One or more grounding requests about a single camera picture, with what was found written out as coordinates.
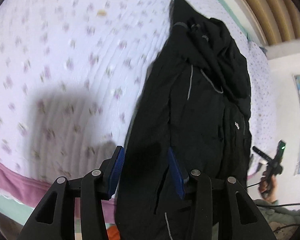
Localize grey green clothing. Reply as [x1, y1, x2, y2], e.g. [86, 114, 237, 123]
[254, 199, 300, 239]

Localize black cable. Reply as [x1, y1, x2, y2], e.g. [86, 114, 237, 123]
[246, 182, 300, 233]

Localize wooden headboard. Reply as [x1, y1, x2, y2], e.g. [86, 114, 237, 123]
[243, 0, 300, 46]

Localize person's right hand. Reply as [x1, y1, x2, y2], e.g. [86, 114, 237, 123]
[258, 175, 278, 203]

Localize orange object under bed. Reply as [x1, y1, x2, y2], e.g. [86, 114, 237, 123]
[107, 225, 121, 240]

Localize black hooded jacket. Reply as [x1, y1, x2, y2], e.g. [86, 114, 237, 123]
[115, 0, 251, 239]

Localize pink bed sheet edge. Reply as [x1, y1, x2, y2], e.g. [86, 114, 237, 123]
[0, 155, 118, 224]

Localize white floral bed quilt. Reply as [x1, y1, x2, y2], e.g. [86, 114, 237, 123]
[0, 0, 276, 182]

